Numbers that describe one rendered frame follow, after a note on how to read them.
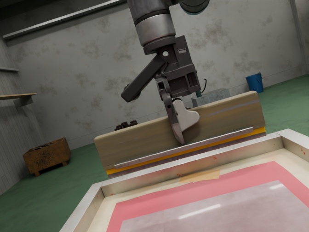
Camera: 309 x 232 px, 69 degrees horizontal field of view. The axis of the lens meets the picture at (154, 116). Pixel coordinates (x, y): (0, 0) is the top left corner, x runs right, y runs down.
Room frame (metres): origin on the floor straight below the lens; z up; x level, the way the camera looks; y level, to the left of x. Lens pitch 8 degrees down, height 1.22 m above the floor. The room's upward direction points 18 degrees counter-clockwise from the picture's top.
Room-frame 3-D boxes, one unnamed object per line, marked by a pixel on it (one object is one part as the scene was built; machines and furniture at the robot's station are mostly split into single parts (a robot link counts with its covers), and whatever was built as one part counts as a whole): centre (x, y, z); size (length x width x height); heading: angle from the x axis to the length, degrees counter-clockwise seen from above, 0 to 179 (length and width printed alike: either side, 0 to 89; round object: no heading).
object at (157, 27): (0.48, -0.06, 1.31); 0.08 x 0.08 x 0.05
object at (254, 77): (6.64, -3.16, 0.29); 0.49 x 0.45 x 0.57; 90
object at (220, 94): (6.38, -1.69, 0.46); 0.95 x 0.79 x 0.91; 90
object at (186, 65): (0.48, -0.06, 1.23); 0.09 x 0.08 x 0.12; 84
